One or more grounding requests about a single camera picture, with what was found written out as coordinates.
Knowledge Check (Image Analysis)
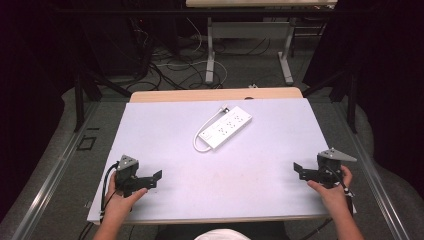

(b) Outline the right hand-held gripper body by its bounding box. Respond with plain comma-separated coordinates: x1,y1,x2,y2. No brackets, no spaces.
316,147,358,190

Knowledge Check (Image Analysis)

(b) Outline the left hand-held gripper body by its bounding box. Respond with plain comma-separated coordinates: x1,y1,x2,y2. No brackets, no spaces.
114,154,148,198

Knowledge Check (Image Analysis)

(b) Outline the white power strip cable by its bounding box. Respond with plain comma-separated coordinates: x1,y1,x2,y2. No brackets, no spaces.
192,108,225,154

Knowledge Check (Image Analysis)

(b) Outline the white power strip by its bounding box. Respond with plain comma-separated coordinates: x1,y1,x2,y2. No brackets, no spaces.
198,105,253,151

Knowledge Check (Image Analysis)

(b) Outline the person's left hand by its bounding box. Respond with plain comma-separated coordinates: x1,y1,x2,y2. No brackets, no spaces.
104,172,149,218

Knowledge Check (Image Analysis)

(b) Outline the person's right hand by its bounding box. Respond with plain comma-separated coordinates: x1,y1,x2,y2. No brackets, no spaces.
306,164,354,215

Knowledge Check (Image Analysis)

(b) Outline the white table mat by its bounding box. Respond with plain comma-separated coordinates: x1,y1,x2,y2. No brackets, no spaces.
86,97,357,225

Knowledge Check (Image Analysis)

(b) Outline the black metal stand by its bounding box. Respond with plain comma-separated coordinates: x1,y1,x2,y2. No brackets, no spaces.
300,64,360,135
73,64,133,133

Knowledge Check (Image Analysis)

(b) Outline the person's white shirt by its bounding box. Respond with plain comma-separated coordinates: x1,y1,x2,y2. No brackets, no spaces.
193,228,252,240

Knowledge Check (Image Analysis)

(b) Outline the dark curtain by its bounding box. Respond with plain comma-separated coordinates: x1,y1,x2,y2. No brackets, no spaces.
0,0,83,223
301,0,424,201

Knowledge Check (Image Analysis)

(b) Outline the white metal-legged desk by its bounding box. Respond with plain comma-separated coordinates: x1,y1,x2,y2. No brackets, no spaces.
185,0,339,86

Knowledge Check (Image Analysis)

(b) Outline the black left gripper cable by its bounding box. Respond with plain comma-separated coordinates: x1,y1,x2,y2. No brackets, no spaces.
78,161,120,240

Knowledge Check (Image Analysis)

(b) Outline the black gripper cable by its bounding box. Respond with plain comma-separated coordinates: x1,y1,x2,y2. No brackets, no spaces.
78,161,120,240
297,165,355,240

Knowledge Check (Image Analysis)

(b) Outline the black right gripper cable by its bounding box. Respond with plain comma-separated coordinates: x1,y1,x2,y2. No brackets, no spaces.
297,165,355,240

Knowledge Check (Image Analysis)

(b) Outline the black floor socket frame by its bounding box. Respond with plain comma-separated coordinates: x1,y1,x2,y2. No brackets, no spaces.
76,135,98,152

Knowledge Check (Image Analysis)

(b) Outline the metal floor rail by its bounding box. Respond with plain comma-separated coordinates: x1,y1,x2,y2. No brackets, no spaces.
9,101,101,240
333,99,413,240

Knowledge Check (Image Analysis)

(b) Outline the tangle of black floor cables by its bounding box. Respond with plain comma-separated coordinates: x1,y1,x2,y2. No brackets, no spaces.
128,16,272,92

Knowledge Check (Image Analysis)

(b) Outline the white floor cable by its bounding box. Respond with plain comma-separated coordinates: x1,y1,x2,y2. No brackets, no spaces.
155,17,229,90

